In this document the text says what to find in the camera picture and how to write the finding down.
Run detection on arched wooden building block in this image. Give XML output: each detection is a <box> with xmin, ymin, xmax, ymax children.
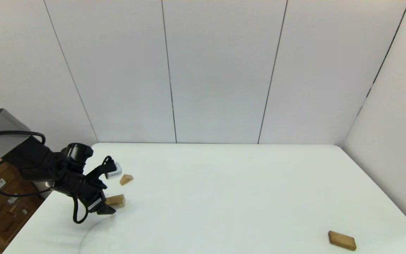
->
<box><xmin>106</xmin><ymin>194</ymin><xmax>125</xmax><ymax>209</ymax></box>

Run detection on rectangular wooden building block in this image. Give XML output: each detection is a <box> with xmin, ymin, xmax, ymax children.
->
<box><xmin>328</xmin><ymin>231</ymin><xmax>357</xmax><ymax>251</ymax></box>

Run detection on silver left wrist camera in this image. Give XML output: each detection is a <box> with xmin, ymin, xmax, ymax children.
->
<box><xmin>105</xmin><ymin>162</ymin><xmax>123</xmax><ymax>180</ymax></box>

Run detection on thin black left gripper cable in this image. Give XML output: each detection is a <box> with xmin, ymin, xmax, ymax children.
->
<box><xmin>71</xmin><ymin>196</ymin><xmax>90</xmax><ymax>225</ymax></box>

